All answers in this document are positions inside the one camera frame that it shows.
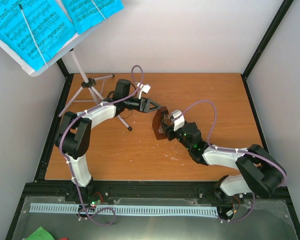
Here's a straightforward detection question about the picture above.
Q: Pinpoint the light blue cable duct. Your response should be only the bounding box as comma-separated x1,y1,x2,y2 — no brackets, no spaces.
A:
28,203,218,218

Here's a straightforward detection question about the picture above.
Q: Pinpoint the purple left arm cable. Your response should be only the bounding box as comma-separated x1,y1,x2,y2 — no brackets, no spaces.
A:
59,64,145,227

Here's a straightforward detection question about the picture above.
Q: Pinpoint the blue sheet music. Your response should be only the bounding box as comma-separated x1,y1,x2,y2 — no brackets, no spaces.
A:
0,0,76,71
61,0,124,34

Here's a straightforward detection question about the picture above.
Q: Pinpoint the white music stand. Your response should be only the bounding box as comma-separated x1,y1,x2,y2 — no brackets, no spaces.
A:
0,0,133,132

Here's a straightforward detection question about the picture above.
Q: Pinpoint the clear plastic metronome cover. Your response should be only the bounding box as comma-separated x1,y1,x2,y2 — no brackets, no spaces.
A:
159,110,174,127

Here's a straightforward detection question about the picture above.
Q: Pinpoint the brown wooden metronome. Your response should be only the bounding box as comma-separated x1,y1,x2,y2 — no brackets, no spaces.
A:
152,106,169,140

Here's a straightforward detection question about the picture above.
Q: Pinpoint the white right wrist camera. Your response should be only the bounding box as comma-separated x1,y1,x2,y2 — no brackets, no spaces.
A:
171,109,185,132

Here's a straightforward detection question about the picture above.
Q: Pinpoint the black aluminium frame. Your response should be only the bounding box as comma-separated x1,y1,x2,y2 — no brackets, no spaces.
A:
6,0,300,240

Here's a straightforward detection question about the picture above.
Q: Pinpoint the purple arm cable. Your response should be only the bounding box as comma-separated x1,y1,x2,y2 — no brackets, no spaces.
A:
59,64,145,227
174,99,289,224

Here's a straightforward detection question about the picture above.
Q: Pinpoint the green paper scrap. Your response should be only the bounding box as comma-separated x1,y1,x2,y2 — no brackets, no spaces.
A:
23,227,54,240

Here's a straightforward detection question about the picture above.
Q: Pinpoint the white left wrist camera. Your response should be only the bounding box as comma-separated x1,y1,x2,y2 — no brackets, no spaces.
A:
137,82,151,99

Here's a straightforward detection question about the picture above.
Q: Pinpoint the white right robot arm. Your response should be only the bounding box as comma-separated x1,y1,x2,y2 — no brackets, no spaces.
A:
152,110,287,202

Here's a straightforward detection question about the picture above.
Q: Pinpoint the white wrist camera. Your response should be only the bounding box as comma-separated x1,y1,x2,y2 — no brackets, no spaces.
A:
171,109,185,132
137,82,151,99

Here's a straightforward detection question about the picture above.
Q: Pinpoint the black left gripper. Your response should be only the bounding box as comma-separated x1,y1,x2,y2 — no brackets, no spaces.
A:
123,96,161,114

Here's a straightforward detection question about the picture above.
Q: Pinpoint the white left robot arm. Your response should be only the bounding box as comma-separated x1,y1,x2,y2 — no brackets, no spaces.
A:
54,79,162,202

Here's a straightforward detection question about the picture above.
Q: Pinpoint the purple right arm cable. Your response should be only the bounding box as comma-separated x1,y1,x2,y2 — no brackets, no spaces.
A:
174,99,289,224

